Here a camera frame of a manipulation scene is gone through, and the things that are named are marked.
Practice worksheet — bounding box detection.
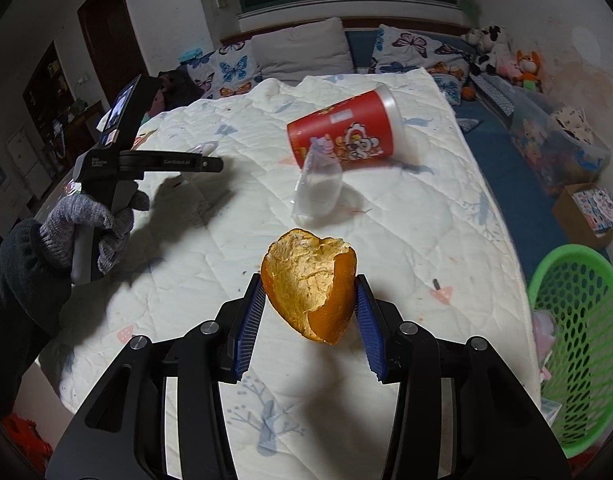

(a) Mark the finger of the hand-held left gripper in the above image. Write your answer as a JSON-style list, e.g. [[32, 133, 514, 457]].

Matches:
[[119, 152, 223, 173]]

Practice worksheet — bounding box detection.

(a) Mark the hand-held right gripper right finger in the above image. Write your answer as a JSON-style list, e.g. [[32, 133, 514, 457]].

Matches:
[[353, 274, 572, 480]]

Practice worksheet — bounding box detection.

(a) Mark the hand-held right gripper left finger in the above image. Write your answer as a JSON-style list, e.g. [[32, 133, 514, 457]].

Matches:
[[46, 272, 267, 480]]

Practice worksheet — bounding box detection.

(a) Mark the orange peel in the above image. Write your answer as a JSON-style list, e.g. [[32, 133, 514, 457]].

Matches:
[[260, 228, 358, 346]]

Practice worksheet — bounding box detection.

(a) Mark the green plastic basket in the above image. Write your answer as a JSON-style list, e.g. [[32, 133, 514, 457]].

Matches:
[[527, 244, 613, 461]]

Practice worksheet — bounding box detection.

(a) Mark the person's left forearm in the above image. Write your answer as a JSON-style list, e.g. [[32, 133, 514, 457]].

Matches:
[[0, 217, 74, 418]]

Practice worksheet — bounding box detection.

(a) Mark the person's left hand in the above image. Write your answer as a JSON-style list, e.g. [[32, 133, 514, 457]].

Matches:
[[39, 191, 151, 273]]

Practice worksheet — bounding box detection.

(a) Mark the dark cloth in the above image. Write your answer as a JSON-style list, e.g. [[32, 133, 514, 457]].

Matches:
[[159, 72, 202, 111]]

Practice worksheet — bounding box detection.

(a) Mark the dark wooden door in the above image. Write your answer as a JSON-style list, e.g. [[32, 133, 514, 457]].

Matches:
[[79, 0, 152, 111]]

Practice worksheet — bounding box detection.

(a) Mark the dark bookshelf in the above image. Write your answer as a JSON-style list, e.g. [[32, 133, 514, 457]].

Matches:
[[21, 42, 67, 131]]

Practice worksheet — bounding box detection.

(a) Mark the white quilted mattress pad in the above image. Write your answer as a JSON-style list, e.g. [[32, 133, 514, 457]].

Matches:
[[36, 67, 542, 480]]

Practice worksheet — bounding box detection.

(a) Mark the butterfly print pillow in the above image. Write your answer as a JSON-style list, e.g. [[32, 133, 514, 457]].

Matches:
[[369, 24, 474, 77], [186, 40, 262, 101]]

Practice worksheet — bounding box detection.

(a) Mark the clear plastic cup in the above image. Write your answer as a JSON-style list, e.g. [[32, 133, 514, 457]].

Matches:
[[291, 141, 344, 221]]

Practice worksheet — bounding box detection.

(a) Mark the grey pillow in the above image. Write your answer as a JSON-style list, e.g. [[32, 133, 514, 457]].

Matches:
[[250, 17, 356, 86]]

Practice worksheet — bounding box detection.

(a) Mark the red printed paper cup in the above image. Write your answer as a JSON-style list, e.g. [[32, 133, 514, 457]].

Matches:
[[286, 84, 407, 170]]

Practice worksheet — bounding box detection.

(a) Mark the brown cardboard box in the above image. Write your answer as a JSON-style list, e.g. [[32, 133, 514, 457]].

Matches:
[[552, 182, 613, 251]]

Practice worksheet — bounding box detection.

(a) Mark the clear plastic storage box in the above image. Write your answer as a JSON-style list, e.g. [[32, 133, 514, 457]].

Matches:
[[509, 92, 612, 196]]

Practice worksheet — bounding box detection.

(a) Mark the red plastic bag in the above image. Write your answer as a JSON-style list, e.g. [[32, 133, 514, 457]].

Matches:
[[1, 412, 54, 466]]

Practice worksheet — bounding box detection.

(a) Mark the small butterfly print cushion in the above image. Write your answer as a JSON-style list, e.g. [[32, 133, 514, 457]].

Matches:
[[429, 72, 467, 106]]

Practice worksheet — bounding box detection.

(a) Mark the grey patterned box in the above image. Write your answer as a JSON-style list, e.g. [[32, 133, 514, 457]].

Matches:
[[469, 74, 517, 126]]

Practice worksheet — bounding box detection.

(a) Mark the spotted plush toy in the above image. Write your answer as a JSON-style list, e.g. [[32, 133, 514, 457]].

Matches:
[[551, 105, 594, 146]]

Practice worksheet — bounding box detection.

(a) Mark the black white cow plush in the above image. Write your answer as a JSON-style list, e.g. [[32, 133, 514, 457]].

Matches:
[[463, 25, 512, 76]]

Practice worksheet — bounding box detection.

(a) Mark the orange fox plush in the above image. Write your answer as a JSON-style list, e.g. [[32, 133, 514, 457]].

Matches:
[[513, 50, 543, 92]]

